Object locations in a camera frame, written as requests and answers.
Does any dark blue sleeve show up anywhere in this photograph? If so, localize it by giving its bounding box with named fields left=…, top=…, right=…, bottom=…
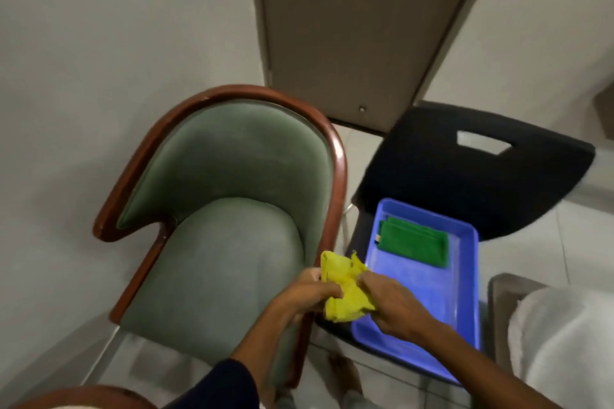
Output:
left=163, top=358, right=262, bottom=409

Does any green folded cloth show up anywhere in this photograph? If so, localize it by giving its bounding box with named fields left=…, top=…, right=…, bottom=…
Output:
left=375, top=215, right=450, bottom=269

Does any person's right hand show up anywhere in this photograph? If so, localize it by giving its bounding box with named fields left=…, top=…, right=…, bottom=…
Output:
left=356, top=271, right=432, bottom=344

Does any yellow cloth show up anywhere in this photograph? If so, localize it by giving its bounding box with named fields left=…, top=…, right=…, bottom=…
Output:
left=320, top=251, right=377, bottom=324

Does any black plastic chair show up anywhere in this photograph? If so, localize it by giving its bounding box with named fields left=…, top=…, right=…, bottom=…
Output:
left=314, top=101, right=596, bottom=383

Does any person's left hand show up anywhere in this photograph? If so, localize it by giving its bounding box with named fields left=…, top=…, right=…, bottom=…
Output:
left=274, top=268, right=343, bottom=325

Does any person's bare foot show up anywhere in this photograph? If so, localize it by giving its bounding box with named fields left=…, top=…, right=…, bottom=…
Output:
left=328, top=355, right=364, bottom=399

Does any person's left forearm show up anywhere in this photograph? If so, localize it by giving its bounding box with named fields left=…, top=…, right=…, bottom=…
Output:
left=229, top=303, right=298, bottom=409

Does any blue plastic tray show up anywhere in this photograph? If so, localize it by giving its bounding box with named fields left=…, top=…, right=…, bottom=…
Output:
left=351, top=198, right=481, bottom=385

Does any brown wooden chair rim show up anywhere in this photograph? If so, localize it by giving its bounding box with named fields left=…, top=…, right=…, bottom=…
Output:
left=10, top=385, right=159, bottom=409

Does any person's right forearm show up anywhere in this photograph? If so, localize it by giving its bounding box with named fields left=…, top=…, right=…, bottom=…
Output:
left=408, top=322, right=551, bottom=409

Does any brown door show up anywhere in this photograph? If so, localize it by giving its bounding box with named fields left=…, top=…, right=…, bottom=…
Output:
left=247, top=0, right=507, bottom=136

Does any white towel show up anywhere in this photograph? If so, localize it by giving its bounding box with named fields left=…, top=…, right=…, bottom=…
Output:
left=508, top=286, right=614, bottom=409

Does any green upholstered wooden armchair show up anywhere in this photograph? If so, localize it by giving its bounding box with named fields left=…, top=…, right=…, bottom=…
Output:
left=92, top=84, right=348, bottom=390

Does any brown furniture piece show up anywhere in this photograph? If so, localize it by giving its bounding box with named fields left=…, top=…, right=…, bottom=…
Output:
left=594, top=88, right=614, bottom=141

